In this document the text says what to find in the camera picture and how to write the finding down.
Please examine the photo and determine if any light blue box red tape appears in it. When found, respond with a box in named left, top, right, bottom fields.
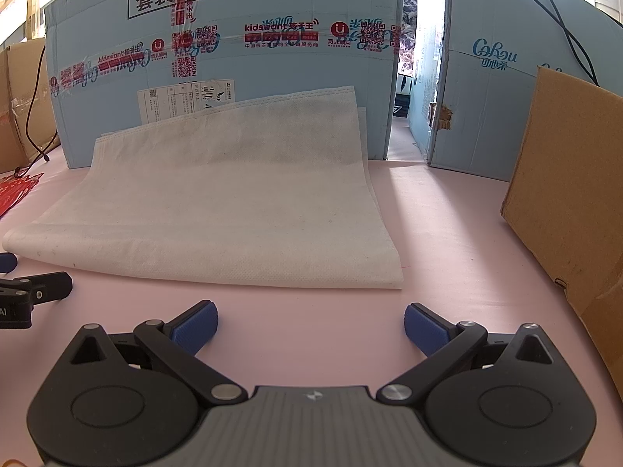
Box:
left=43, top=0, right=407, bottom=171

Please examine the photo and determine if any white shopping bag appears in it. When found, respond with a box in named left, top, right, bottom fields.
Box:
left=2, top=86, right=405, bottom=290

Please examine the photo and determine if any plain light blue cardboard box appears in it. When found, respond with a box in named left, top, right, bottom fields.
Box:
left=408, top=0, right=623, bottom=182

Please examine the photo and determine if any long black cable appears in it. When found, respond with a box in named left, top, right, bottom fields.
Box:
left=491, top=0, right=602, bottom=88

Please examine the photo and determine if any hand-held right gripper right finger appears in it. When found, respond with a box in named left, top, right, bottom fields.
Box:
left=377, top=302, right=565, bottom=406

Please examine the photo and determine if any dark printed box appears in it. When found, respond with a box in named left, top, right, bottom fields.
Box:
left=392, top=73, right=414, bottom=118

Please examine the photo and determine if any brown cardboard box right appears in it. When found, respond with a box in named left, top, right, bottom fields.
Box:
left=500, top=67, right=623, bottom=390

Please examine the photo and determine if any black cable with plug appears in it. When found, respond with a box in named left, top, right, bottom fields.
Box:
left=12, top=44, right=52, bottom=178

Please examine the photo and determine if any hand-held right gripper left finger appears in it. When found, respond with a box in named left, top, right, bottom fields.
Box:
left=58, top=300, right=246, bottom=407

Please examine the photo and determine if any brown cardboard box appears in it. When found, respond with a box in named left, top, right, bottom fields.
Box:
left=0, top=38, right=62, bottom=174
left=500, top=67, right=623, bottom=390

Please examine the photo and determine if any red paper cutting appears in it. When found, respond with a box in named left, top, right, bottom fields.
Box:
left=0, top=171, right=44, bottom=217

